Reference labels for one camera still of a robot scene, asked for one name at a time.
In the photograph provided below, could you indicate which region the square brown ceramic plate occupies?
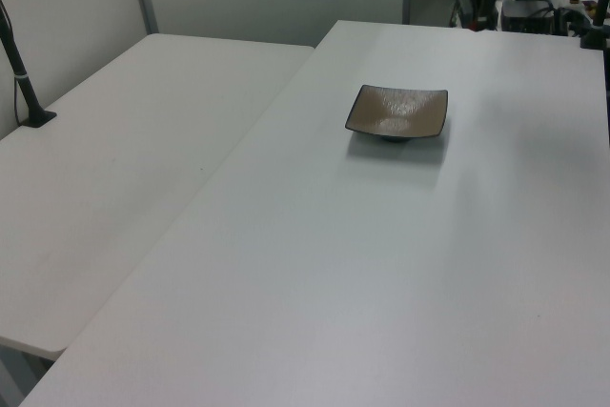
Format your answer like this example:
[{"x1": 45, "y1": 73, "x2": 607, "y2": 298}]
[{"x1": 346, "y1": 84, "x2": 450, "y2": 144}]

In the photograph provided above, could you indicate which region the black electronics box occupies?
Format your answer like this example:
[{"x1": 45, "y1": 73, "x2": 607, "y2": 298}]
[{"x1": 501, "y1": 0, "x2": 558, "y2": 35}]

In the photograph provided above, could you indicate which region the black camera stand pole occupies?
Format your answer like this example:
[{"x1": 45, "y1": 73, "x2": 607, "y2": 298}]
[{"x1": 0, "y1": 0, "x2": 58, "y2": 129}]

